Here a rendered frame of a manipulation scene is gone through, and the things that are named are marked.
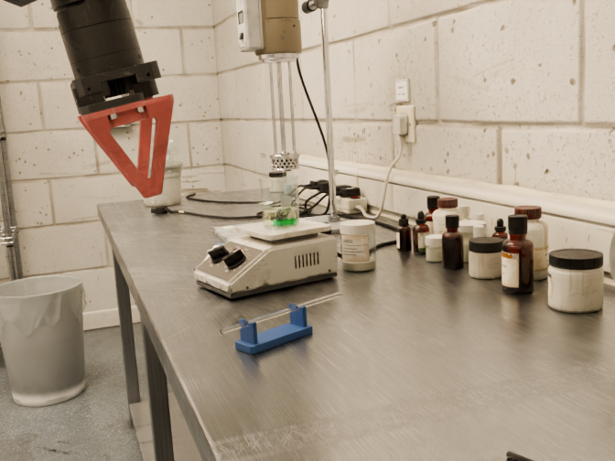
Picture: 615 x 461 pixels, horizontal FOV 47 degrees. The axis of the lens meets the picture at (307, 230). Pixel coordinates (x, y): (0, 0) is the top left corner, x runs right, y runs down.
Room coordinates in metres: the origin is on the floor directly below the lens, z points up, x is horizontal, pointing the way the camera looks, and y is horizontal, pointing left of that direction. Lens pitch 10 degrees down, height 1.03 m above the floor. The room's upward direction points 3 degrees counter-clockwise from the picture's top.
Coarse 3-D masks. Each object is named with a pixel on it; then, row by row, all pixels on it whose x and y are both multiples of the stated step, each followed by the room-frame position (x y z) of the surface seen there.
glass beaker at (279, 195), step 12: (264, 180) 1.12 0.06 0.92; (276, 180) 1.11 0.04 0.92; (288, 180) 1.11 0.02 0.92; (264, 192) 1.12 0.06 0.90; (276, 192) 1.11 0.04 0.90; (288, 192) 1.11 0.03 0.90; (264, 204) 1.12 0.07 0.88; (276, 204) 1.11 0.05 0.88; (288, 204) 1.11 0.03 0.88; (264, 216) 1.12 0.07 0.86; (276, 216) 1.11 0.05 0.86; (288, 216) 1.11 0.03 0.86; (276, 228) 1.11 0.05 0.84; (288, 228) 1.12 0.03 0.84
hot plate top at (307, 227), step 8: (256, 224) 1.18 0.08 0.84; (304, 224) 1.15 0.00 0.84; (312, 224) 1.15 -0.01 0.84; (320, 224) 1.14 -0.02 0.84; (328, 224) 1.14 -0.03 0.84; (240, 232) 1.15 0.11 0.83; (248, 232) 1.12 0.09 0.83; (256, 232) 1.10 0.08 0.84; (264, 232) 1.09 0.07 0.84; (272, 232) 1.09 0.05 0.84; (280, 232) 1.09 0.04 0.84; (288, 232) 1.09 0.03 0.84; (296, 232) 1.09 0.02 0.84; (304, 232) 1.10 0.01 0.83; (312, 232) 1.11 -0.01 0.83; (272, 240) 1.07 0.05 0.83
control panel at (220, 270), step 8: (232, 248) 1.13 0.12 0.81; (248, 248) 1.10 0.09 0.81; (248, 256) 1.07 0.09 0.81; (256, 256) 1.06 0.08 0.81; (200, 264) 1.13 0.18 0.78; (208, 264) 1.12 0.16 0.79; (216, 264) 1.10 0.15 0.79; (224, 264) 1.09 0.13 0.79; (208, 272) 1.09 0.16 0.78; (216, 272) 1.08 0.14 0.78; (224, 272) 1.06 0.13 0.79; (232, 272) 1.05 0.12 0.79
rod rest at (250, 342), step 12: (300, 312) 0.85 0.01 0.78; (252, 324) 0.79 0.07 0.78; (288, 324) 0.86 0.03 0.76; (300, 324) 0.85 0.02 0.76; (252, 336) 0.80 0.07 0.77; (264, 336) 0.82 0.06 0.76; (276, 336) 0.82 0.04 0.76; (288, 336) 0.83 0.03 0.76; (300, 336) 0.84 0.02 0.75; (240, 348) 0.80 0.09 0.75; (252, 348) 0.79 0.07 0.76; (264, 348) 0.80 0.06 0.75
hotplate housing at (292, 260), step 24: (240, 240) 1.15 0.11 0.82; (264, 240) 1.12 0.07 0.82; (288, 240) 1.10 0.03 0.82; (312, 240) 1.11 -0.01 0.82; (336, 240) 1.13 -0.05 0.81; (264, 264) 1.06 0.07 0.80; (288, 264) 1.08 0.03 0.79; (312, 264) 1.10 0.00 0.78; (336, 264) 1.13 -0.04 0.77; (216, 288) 1.07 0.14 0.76; (240, 288) 1.03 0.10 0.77; (264, 288) 1.06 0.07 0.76
